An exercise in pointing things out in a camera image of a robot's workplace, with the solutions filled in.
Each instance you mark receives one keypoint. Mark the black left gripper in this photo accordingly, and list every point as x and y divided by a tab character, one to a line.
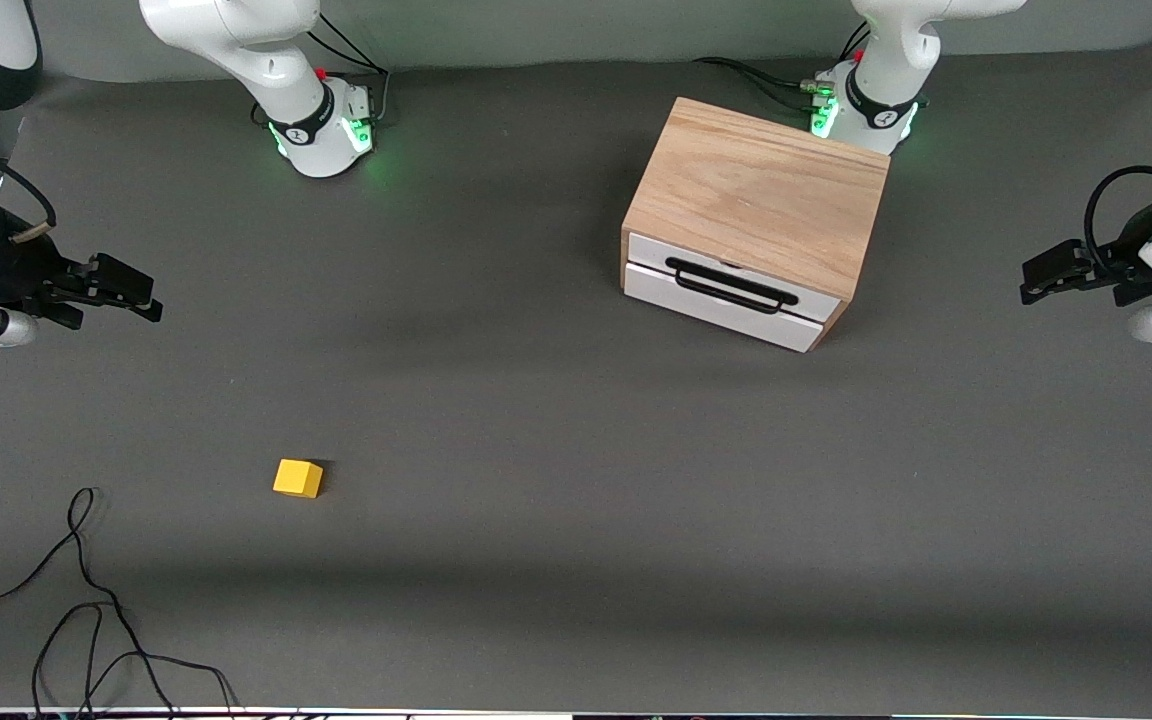
1122	264

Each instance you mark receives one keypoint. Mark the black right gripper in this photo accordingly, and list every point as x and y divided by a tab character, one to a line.
4	270

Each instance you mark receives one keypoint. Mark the yellow cube block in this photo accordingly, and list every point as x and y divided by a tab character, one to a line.
297	479

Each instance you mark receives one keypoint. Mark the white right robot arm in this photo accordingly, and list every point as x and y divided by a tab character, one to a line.
266	60

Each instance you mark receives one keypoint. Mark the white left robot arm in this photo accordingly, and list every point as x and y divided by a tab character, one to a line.
886	100

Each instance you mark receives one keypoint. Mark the wooden drawer cabinet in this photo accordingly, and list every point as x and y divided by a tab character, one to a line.
756	190

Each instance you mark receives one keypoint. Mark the dark grey table mat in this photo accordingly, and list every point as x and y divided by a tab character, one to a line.
576	560

